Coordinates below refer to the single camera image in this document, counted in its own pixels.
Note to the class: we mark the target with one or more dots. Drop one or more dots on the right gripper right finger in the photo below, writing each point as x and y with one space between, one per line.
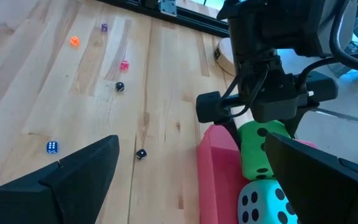
331 193

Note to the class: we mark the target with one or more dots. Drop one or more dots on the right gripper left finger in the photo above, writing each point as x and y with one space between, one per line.
48 199

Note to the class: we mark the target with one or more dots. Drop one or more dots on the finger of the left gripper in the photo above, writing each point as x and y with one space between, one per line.
232 132
300 121

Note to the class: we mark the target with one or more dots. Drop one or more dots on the large green foam die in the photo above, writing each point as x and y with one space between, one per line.
253 155

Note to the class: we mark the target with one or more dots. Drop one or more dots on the large teal foam die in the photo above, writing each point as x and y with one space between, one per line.
267 205

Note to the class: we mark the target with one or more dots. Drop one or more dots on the small orange die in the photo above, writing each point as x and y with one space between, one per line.
74 41

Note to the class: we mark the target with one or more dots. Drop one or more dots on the pink translucent plastic bin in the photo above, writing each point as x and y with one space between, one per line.
217 174

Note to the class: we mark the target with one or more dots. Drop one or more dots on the small blue die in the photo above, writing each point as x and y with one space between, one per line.
52 147

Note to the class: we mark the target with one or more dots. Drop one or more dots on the small black die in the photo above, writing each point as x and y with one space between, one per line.
141 154
120 86

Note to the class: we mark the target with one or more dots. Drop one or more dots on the small pink die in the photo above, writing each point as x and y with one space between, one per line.
124 65

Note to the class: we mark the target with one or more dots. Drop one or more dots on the small purple die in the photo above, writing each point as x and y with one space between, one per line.
104 27

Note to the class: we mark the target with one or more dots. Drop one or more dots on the black aluminium table frame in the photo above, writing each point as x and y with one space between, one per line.
197 25

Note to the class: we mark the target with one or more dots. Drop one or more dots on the silver frame bracket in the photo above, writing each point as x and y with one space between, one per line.
168 7

